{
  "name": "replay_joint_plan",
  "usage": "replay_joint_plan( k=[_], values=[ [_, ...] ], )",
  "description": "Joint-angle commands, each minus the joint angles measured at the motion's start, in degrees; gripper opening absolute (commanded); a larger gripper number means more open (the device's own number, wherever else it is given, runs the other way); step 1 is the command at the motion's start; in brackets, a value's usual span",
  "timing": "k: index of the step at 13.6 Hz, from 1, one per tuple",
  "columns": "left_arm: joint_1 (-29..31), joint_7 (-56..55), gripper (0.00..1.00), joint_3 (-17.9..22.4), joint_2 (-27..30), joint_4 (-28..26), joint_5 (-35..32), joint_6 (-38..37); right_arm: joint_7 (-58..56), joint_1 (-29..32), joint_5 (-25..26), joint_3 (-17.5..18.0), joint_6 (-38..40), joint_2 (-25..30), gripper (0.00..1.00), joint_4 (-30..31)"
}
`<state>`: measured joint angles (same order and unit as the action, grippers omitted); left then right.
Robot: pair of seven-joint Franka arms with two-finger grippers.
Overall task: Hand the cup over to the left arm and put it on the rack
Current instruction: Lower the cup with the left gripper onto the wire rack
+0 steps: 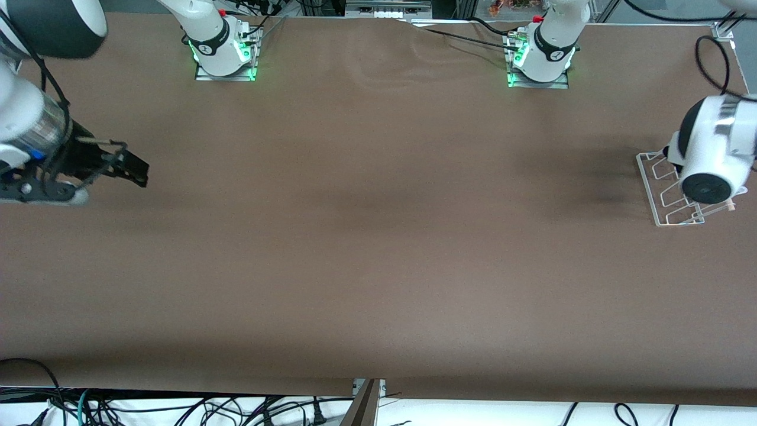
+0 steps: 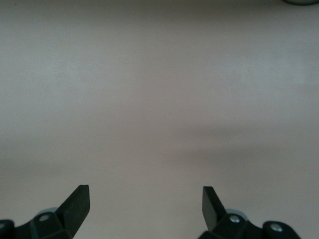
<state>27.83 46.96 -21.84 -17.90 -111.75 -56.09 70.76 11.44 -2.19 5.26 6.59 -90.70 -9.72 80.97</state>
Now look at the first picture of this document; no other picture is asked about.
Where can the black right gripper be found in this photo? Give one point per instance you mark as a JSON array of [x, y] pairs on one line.
[[81, 158]]

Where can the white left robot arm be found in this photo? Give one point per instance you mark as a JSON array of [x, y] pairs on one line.
[[718, 154]]

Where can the grey power strip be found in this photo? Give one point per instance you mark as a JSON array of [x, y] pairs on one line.
[[387, 7]]

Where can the dark table support brace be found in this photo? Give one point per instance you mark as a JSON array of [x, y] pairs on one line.
[[362, 408]]

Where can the orange background object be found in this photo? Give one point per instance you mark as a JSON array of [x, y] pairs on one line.
[[511, 6]]

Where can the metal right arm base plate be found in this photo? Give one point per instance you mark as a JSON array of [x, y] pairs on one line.
[[227, 76]]

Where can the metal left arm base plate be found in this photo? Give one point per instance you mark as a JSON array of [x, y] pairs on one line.
[[538, 84]]

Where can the aluminium frame extrusion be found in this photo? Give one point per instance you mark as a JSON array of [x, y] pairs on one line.
[[724, 29]]

